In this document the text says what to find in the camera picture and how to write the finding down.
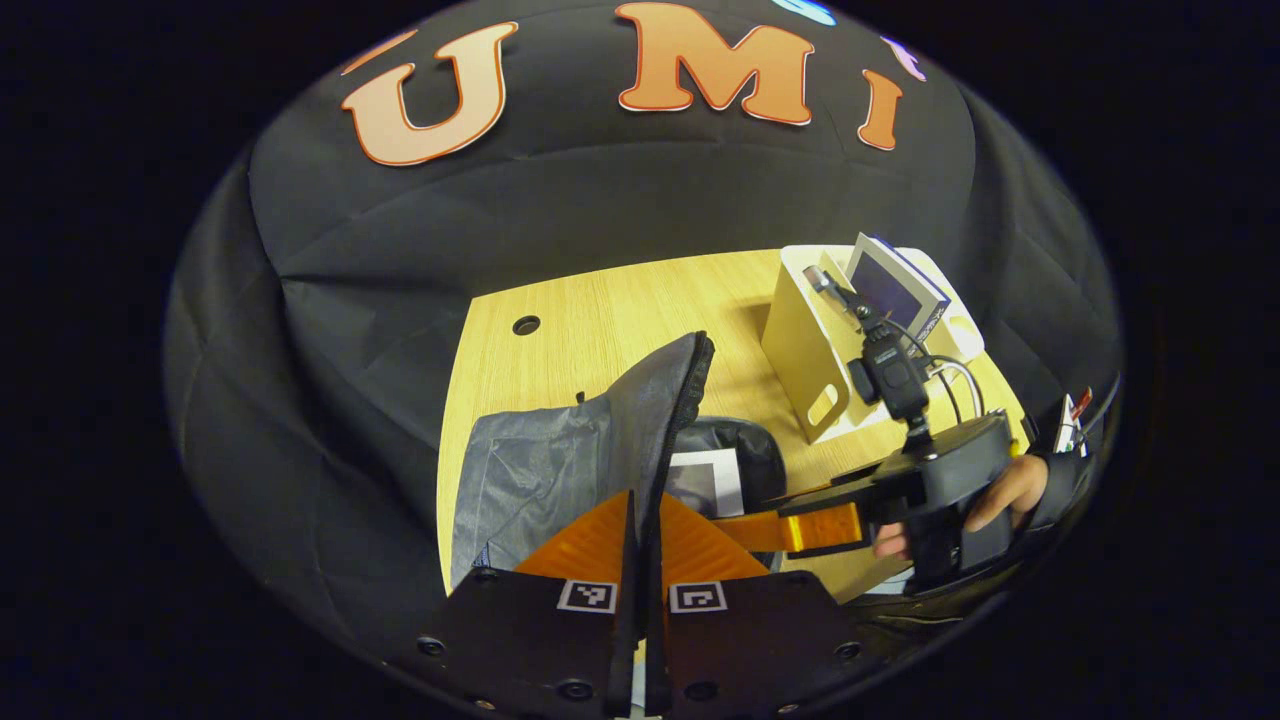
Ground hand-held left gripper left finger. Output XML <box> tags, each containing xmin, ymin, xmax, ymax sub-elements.
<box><xmin>415</xmin><ymin>490</ymin><xmax>641</xmax><ymax>720</ymax></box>

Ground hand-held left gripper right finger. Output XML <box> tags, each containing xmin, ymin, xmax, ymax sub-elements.
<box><xmin>640</xmin><ymin>492</ymin><xmax>871</xmax><ymax>719</ymax></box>

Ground dark cover book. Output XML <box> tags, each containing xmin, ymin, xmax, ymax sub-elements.
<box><xmin>665</xmin><ymin>450</ymin><xmax>746</xmax><ymax>519</ymax></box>

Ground white bookshelf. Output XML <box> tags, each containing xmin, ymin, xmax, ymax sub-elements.
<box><xmin>760</xmin><ymin>243</ymin><xmax>986</xmax><ymax>446</ymax></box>

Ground blue spine book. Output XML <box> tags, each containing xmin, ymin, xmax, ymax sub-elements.
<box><xmin>845</xmin><ymin>233</ymin><xmax>951</xmax><ymax>343</ymax></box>

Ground person's dark clothing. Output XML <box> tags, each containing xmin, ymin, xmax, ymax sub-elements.
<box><xmin>855</xmin><ymin>560</ymin><xmax>1041</xmax><ymax>656</ymax></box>

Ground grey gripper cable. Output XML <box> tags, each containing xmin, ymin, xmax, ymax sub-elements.
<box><xmin>885</xmin><ymin>318</ymin><xmax>986</xmax><ymax>421</ymax></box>

